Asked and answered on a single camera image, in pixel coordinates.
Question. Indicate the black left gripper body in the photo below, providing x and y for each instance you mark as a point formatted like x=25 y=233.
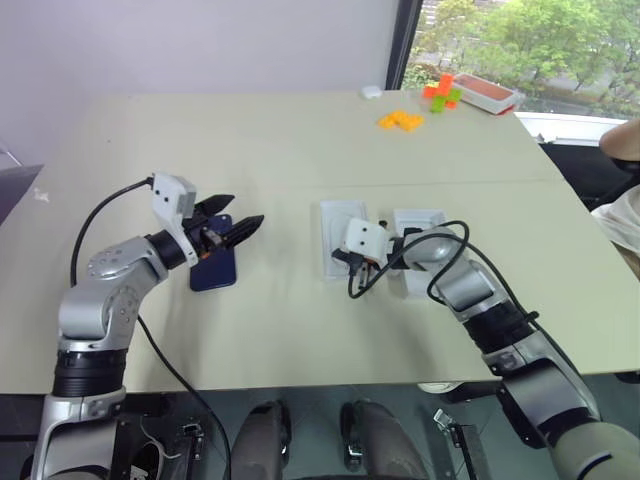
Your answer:
x=206 y=237

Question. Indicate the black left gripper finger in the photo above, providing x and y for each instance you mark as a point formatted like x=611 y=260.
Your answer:
x=215 y=204
x=245 y=229

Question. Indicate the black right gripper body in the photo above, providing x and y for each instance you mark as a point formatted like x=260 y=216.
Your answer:
x=369 y=267

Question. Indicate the dark blue phone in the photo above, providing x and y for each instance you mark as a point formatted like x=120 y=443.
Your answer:
x=215 y=272

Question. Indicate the white phone box base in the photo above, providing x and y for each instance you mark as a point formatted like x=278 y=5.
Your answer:
x=335 y=215

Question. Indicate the white phone box lid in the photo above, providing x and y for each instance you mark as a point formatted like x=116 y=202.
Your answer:
x=420 y=217

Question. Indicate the bystander bare forearm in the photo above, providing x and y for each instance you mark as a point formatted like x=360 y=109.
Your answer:
x=622 y=140

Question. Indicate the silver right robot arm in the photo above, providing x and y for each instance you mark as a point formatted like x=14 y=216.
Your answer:
x=470 y=285

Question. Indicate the white round floor object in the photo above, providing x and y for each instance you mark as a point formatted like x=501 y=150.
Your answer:
x=437 y=387

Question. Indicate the yellow toy block cluster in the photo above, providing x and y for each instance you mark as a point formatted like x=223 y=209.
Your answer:
x=400 y=121

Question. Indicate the dark rounded shape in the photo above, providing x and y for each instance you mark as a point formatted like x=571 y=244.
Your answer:
x=262 y=440
x=380 y=440

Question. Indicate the small white earbud case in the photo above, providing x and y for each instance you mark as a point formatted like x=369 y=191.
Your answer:
x=371 y=92

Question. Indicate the orange green toy block assembly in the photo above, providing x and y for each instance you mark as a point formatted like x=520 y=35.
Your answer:
x=442 y=92

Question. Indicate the dark grey side cabinet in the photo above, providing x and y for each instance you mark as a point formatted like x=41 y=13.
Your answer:
x=15 y=192

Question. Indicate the small metal clip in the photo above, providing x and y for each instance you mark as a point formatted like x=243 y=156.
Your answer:
x=192 y=440

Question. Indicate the white tray with orange top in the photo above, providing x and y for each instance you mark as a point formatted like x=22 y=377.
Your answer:
x=487 y=92

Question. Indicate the white window sill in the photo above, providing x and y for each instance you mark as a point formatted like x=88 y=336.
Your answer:
x=575 y=127

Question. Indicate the bystander cream garment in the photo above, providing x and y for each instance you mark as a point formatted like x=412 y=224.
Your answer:
x=620 y=225

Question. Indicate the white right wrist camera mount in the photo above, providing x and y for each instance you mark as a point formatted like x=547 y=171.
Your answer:
x=362 y=237

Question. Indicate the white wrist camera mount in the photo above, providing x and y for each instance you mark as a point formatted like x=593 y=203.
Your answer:
x=362 y=237
x=167 y=195

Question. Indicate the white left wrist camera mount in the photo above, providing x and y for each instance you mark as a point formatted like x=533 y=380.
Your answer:
x=167 y=195

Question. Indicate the black metal bracket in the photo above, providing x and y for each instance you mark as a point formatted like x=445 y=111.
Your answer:
x=465 y=445

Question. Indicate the dark window frame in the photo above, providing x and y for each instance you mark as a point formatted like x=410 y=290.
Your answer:
x=402 y=40

